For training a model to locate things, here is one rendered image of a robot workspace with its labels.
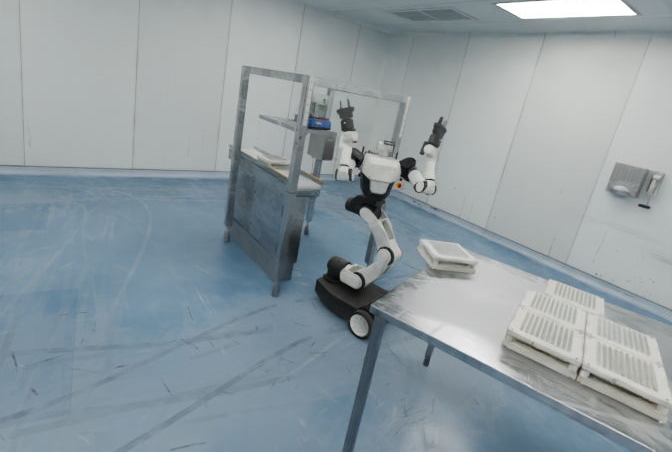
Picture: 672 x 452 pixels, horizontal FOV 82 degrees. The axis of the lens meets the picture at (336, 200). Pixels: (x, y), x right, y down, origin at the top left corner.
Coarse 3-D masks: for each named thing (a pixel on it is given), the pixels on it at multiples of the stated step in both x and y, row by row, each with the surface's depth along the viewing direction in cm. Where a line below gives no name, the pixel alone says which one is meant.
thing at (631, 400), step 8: (576, 376) 133; (592, 376) 131; (584, 384) 130; (592, 384) 128; (600, 384) 128; (608, 384) 128; (600, 392) 127; (608, 392) 126; (616, 392) 125; (624, 392) 126; (624, 400) 124; (632, 400) 123; (640, 400) 123; (640, 408) 121; (648, 408) 120; (656, 416) 119; (664, 416) 118
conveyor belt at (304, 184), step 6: (246, 150) 394; (252, 150) 400; (252, 156) 370; (264, 168) 333; (288, 174) 326; (300, 180) 313; (306, 180) 317; (300, 186) 298; (306, 186) 301; (312, 186) 304; (318, 186) 308
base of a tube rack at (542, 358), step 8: (504, 344) 143; (512, 344) 141; (520, 344) 142; (520, 352) 140; (528, 352) 139; (536, 352) 139; (536, 360) 137; (544, 360) 136; (552, 360) 136; (552, 368) 135; (560, 368) 133; (568, 376) 132
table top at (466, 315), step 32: (480, 256) 233; (416, 288) 176; (448, 288) 182; (480, 288) 189; (512, 288) 196; (544, 288) 204; (416, 320) 150; (448, 320) 154; (480, 320) 159; (640, 320) 188; (448, 352) 138; (480, 352) 137; (512, 352) 141; (512, 384) 127; (544, 384) 126; (576, 384) 129; (576, 416) 117; (608, 416) 117; (640, 416) 120; (640, 448) 109
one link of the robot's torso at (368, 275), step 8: (384, 256) 278; (376, 264) 284; (384, 264) 280; (392, 264) 292; (360, 272) 299; (368, 272) 294; (376, 272) 288; (384, 272) 296; (368, 280) 295; (360, 288) 299
